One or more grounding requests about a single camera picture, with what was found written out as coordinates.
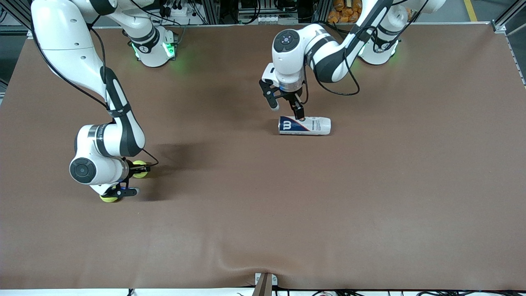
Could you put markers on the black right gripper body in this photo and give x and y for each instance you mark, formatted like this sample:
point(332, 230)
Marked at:
point(130, 169)

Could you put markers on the plain yellow tennis ball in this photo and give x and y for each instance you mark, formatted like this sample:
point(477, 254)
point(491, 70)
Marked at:
point(140, 174)

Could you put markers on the white blue tennis ball can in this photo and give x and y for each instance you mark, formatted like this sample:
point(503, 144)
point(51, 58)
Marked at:
point(316, 125)

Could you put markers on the yellow tennis ball black print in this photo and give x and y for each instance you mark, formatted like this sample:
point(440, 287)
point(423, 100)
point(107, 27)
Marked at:
point(109, 200)

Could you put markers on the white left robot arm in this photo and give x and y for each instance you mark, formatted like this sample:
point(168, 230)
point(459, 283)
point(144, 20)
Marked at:
point(289, 57)

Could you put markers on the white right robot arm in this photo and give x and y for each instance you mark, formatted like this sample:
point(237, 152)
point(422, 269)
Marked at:
point(61, 41)

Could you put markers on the white terminal block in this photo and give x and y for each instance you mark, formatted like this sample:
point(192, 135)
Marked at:
point(275, 19)

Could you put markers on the orange bags pile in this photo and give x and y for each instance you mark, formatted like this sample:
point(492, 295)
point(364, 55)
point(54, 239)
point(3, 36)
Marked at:
point(341, 16)

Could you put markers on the brown table mat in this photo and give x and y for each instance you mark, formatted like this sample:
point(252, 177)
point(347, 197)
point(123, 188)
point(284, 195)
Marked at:
point(370, 197)

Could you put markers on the white power strip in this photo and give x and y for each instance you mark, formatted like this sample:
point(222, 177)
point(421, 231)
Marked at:
point(189, 16)

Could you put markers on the aluminium frame post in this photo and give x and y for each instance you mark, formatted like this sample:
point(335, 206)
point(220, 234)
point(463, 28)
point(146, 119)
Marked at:
point(207, 14)

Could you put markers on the aluminium frame rail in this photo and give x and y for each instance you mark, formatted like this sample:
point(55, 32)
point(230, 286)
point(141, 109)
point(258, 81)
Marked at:
point(18, 16)
point(499, 26)

